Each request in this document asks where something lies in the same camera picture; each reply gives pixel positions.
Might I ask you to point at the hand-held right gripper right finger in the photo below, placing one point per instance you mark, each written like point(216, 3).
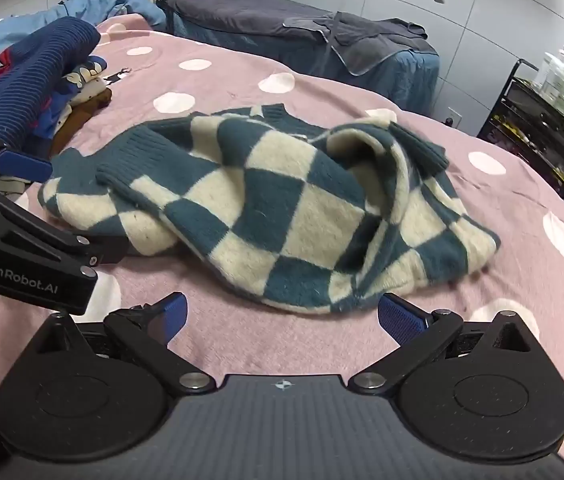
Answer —
point(397, 317)

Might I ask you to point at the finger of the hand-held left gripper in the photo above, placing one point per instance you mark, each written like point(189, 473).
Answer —
point(104, 250)
point(22, 166)

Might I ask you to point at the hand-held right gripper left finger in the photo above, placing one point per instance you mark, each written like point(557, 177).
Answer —
point(174, 312)

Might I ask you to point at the teal and cream checkered sweater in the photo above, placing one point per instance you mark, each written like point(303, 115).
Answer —
point(282, 200)

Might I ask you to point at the brown garment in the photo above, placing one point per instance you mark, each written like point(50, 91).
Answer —
point(79, 115)

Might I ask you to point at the navy striped sweater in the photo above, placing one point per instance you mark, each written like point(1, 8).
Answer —
point(37, 70)

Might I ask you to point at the cream printed garment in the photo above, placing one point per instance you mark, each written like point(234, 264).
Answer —
point(84, 80)

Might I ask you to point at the light blue cloth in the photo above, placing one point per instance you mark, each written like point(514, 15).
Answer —
point(97, 5)

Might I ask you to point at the pink polka-dot blanket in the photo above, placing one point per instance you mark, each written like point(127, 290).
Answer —
point(312, 105)

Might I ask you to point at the black trolley cart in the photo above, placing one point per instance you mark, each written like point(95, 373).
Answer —
point(527, 125)

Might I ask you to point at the massage bed with blue skirt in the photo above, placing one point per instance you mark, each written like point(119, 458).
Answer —
point(392, 80)

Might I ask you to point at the grey towel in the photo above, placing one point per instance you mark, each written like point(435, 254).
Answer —
point(362, 35)

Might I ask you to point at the clear plastic bottle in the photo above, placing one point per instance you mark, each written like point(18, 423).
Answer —
point(552, 72)

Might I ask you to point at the wall socket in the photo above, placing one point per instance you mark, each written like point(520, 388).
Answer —
point(454, 116)

